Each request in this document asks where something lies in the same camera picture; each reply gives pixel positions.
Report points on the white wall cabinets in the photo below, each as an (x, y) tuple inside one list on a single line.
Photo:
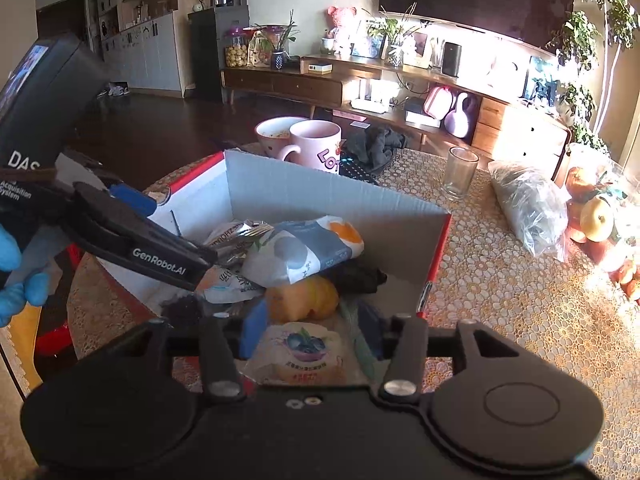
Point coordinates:
[(145, 45)]

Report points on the black speaker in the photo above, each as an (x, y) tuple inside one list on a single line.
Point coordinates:
[(451, 60)]

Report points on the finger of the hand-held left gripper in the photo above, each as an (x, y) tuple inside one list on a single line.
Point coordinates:
[(132, 199), (150, 255)]

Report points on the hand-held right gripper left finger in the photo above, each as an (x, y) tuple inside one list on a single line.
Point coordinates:
[(252, 332)]

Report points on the clear plastic fruit container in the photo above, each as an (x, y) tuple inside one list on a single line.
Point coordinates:
[(620, 240)]

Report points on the small potted plant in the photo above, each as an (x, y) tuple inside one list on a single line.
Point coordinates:
[(279, 52)]

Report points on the clear drinking glass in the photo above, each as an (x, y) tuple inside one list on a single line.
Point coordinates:
[(459, 175)]

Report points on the dark cloth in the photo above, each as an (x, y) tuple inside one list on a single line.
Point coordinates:
[(375, 145)]

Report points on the grass plant in vase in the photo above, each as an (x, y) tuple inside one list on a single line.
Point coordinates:
[(395, 40)]

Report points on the white dotted bowl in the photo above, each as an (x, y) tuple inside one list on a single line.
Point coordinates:
[(272, 142)]

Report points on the clear-wrapped black snack packet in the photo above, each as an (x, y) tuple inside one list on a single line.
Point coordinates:
[(180, 310)]

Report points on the green stick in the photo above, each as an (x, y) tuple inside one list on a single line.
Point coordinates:
[(357, 345)]

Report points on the photo frame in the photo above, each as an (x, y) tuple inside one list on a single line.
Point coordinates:
[(420, 47)]

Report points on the white orange snack packet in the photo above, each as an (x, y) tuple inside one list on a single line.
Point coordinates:
[(230, 285)]

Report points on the pink mug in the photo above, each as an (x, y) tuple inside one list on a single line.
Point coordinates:
[(315, 147)]

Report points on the snack jar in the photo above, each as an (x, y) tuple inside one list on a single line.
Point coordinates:
[(236, 52)]

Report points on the person's left hand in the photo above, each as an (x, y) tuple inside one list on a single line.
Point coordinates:
[(10, 300)]

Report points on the black tall cabinet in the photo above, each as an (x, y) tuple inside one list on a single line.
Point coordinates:
[(210, 60)]

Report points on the indoor tree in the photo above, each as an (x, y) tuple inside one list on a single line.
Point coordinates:
[(600, 35)]

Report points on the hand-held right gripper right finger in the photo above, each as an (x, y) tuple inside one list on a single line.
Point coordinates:
[(372, 337)]

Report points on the red cardboard box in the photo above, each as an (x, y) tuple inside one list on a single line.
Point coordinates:
[(325, 200)]

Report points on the clear plastic bag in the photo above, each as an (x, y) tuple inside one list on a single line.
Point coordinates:
[(532, 210)]

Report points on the round yoghurt lid packet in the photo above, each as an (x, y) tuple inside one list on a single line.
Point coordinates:
[(305, 355)]

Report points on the yellow pear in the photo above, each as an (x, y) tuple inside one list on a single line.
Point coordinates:
[(597, 220)]

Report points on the pink plush toy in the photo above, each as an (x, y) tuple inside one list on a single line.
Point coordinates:
[(342, 30)]

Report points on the white router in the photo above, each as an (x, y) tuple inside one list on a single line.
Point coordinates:
[(372, 97)]

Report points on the glossy black snack packet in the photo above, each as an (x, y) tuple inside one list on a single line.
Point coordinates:
[(357, 275)]

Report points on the black remote control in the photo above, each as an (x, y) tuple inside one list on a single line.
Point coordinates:
[(357, 170)]

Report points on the pink lunch bag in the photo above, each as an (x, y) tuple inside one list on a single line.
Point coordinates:
[(437, 102)]

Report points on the blue figurine picture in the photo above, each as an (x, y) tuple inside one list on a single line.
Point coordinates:
[(540, 80)]

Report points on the yellow pastry packet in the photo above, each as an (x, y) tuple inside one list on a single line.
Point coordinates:
[(300, 300)]

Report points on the orange fruit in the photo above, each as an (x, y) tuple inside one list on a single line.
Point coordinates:
[(580, 184)]

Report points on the yellow board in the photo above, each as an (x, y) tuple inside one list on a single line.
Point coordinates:
[(25, 350)]

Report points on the purple plastic jug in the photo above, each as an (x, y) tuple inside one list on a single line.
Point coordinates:
[(460, 120)]

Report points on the blue white snack packet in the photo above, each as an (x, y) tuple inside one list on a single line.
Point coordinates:
[(300, 250)]

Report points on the floral lace covered desktop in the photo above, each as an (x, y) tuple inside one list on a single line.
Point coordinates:
[(500, 310)]

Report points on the wooden TV cabinet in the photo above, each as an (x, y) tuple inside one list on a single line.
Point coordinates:
[(300, 87)]

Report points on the red stool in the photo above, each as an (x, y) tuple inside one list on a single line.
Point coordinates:
[(52, 342)]

